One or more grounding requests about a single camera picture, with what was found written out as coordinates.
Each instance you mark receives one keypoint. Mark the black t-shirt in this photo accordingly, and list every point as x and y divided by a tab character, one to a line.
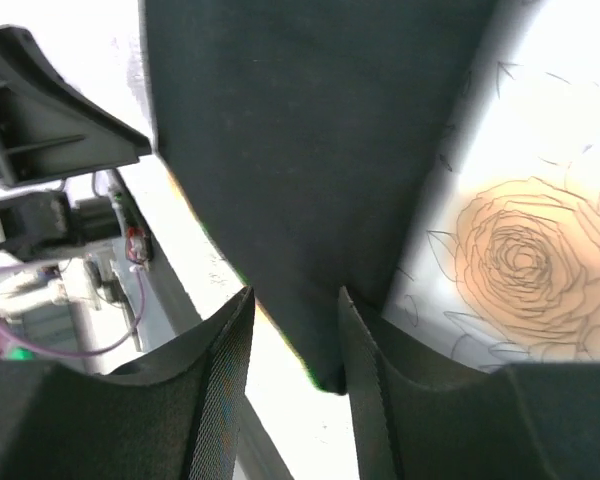
301	133

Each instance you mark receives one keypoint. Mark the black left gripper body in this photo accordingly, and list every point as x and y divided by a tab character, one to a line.
46	225

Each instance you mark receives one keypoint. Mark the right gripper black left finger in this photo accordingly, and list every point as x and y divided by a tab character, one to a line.
170	414

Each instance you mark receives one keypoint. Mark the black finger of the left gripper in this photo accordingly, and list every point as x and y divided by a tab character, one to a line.
48	130

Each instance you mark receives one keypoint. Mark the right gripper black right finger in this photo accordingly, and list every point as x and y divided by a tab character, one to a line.
418	415

